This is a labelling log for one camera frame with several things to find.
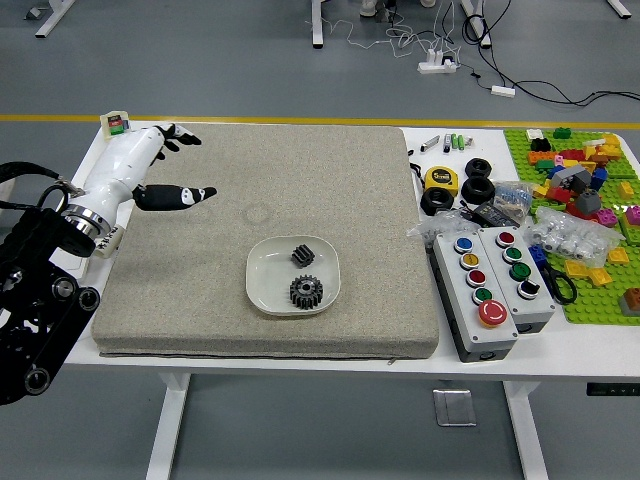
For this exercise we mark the grey four-button control box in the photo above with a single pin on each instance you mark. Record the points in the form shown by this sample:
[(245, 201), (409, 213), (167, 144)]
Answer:
[(517, 280)]

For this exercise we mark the small yellow toy brick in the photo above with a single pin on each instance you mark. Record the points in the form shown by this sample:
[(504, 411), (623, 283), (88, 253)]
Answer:
[(626, 190)]

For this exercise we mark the dark grey toy brick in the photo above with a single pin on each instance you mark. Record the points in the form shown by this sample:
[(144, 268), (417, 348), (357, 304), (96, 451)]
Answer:
[(587, 202)]

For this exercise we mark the white square dish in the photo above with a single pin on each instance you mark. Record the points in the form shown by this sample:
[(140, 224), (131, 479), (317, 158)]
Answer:
[(265, 280)]

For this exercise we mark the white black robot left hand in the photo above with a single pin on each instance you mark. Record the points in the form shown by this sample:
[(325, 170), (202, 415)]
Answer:
[(125, 160)]

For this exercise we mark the grey slope toy brick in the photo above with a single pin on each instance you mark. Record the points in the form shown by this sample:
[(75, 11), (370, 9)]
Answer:
[(570, 175)]

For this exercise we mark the grey five-button control box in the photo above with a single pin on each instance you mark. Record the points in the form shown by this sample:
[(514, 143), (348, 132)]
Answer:
[(475, 300)]

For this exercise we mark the magenta toy brick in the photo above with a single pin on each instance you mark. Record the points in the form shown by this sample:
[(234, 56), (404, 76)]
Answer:
[(633, 215)]

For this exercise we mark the black table control panel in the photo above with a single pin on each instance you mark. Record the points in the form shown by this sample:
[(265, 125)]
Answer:
[(612, 389)]

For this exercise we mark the bag of small hardware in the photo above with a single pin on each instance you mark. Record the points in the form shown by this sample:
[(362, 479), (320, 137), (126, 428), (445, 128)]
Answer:
[(440, 226)]

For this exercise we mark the white power strip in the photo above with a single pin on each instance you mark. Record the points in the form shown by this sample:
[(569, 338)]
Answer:
[(436, 65)]

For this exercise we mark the small black gear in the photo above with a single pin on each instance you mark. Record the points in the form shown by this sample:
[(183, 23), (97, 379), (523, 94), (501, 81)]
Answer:
[(302, 256)]

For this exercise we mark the small blue toy brick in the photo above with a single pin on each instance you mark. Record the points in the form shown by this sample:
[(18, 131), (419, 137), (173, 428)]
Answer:
[(537, 255)]

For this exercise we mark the cream switch box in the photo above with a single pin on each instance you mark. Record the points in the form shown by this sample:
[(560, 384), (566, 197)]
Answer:
[(115, 125)]

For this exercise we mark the black power adapter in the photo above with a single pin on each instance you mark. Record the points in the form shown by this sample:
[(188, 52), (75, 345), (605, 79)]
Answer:
[(495, 213)]

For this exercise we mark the white tube with writing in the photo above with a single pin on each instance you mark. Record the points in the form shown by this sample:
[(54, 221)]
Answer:
[(111, 242)]

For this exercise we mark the bag of blue components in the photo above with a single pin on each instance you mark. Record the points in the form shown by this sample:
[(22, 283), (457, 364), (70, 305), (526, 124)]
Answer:
[(512, 196)]

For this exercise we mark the bag of white parts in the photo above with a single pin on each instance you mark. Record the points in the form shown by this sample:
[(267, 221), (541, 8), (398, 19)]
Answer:
[(570, 240)]

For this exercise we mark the big black gear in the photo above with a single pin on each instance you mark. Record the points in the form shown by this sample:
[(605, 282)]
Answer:
[(306, 293)]

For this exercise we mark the black scissors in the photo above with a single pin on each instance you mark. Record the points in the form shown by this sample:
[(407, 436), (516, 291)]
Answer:
[(560, 285)]

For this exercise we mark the white adapter block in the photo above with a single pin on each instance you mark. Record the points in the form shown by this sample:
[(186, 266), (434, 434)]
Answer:
[(502, 90)]

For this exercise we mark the silver floor socket plate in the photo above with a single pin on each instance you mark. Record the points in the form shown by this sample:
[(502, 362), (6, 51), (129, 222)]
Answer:
[(454, 407)]

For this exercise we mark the grey-brown cushion mat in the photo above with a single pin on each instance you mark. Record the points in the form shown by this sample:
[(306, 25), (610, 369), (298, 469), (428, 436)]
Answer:
[(320, 200)]

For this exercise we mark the red toy brick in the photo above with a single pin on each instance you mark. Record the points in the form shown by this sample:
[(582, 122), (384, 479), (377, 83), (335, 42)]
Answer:
[(557, 194)]

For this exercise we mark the black toy brick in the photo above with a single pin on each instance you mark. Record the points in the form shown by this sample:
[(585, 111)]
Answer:
[(540, 145)]

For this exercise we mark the large black nut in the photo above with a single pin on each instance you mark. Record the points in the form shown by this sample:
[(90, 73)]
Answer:
[(477, 190), (436, 201), (478, 167)]

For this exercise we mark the pink toy brick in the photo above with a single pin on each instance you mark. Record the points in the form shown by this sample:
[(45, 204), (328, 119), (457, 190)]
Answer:
[(606, 218)]

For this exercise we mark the brown orange toy brick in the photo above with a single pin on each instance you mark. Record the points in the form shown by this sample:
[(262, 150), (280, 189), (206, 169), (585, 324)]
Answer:
[(631, 301)]

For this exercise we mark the green brick baseplate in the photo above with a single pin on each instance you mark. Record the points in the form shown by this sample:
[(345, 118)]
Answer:
[(595, 300)]

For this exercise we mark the white toy brick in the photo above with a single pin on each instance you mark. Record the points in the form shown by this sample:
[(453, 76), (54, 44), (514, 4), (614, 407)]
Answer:
[(534, 133)]

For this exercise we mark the white shoe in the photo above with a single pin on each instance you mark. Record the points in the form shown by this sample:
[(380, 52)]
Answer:
[(370, 6)]

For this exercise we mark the green toy brick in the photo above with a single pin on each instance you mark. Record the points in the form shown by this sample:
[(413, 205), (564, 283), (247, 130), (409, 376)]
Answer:
[(562, 133)]

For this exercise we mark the yellow tape measure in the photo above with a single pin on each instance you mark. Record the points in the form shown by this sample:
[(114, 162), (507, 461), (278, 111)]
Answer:
[(441, 179)]

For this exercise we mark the yellow flat toy brick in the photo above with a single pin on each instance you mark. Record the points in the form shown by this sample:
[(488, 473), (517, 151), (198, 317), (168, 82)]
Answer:
[(578, 269), (600, 276), (617, 255)]

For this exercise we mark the white background table leg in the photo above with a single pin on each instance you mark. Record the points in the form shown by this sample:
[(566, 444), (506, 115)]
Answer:
[(620, 9), (477, 25), (52, 20), (316, 25)]

